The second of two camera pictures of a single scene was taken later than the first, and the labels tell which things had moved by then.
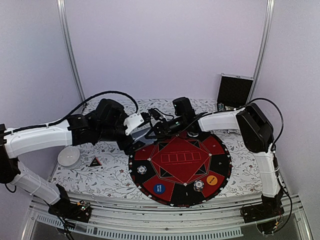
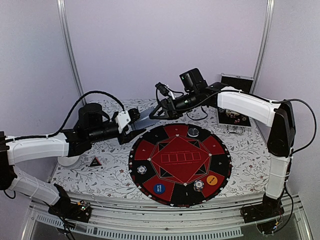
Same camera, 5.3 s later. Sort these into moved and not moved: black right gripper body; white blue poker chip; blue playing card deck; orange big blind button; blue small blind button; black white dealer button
Moved: blue playing card deck; black right gripper body
Not moved: black white dealer button; white blue poker chip; blue small blind button; orange big blind button
